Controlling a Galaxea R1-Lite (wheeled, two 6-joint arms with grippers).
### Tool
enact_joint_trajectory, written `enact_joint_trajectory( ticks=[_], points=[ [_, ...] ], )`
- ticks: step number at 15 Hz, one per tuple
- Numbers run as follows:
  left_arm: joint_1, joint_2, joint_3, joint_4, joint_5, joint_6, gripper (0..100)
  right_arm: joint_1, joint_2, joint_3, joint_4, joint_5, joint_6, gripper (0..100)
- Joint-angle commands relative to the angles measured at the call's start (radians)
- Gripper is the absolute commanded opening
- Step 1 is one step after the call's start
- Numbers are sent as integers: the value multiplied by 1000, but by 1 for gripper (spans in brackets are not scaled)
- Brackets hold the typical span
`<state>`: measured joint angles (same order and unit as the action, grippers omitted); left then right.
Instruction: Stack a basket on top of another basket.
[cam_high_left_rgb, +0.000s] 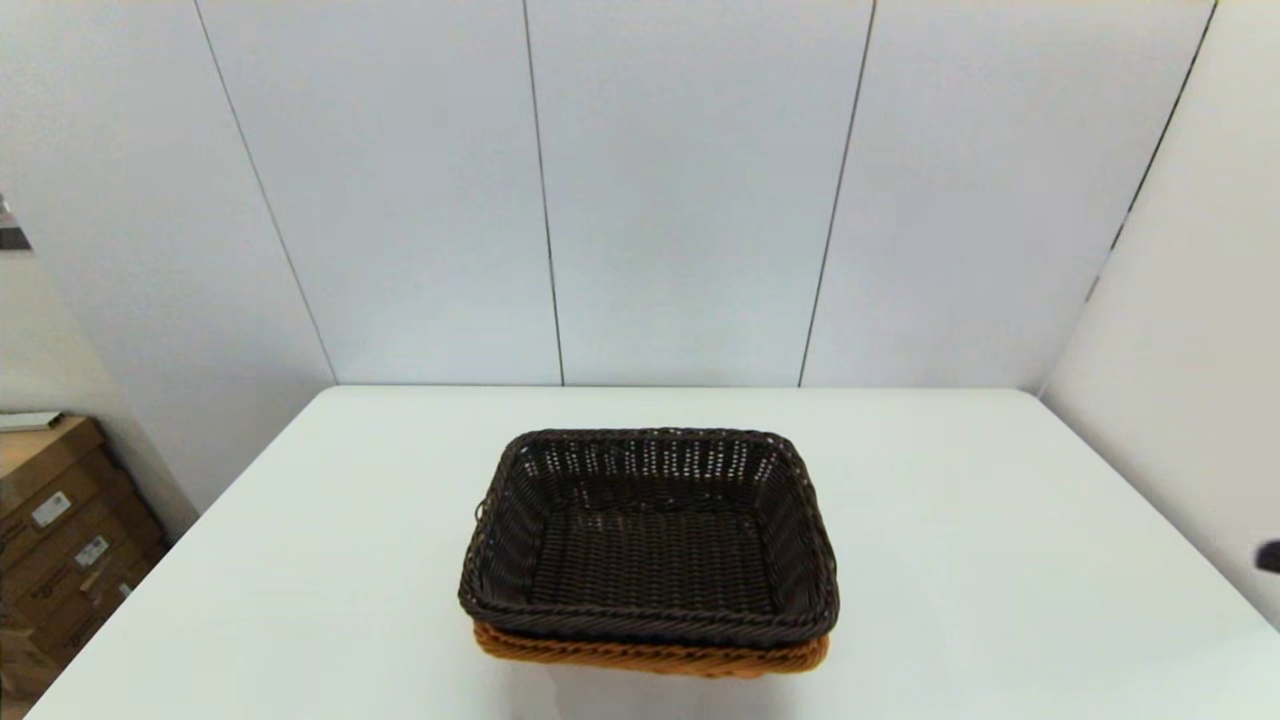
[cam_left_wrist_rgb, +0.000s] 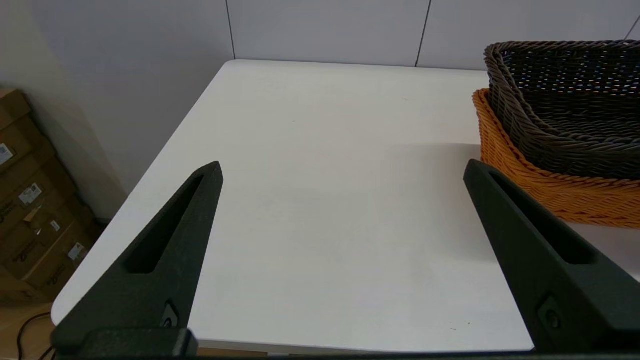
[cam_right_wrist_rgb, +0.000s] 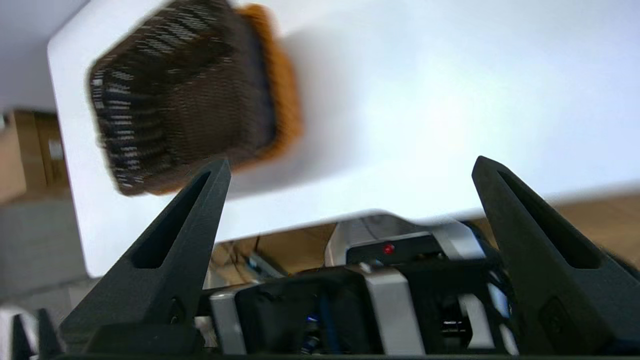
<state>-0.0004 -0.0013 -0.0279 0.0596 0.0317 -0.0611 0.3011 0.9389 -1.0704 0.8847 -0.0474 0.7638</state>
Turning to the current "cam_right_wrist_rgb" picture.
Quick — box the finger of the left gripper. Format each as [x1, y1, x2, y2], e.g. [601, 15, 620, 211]
[10, 313, 28, 359]
[35, 307, 62, 359]

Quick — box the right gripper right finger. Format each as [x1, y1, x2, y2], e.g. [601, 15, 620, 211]
[471, 155, 640, 357]

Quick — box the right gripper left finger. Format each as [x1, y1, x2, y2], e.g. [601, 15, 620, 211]
[59, 159, 232, 353]

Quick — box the dark brown wicker basket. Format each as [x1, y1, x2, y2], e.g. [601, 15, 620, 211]
[87, 0, 279, 197]

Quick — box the orange wicker basket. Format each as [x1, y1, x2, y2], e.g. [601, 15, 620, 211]
[145, 4, 304, 196]

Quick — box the silver black robot base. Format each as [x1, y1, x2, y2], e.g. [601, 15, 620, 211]
[207, 215, 516, 357]

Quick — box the cardboard box with label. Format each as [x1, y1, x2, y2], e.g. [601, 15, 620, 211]
[0, 110, 71, 204]

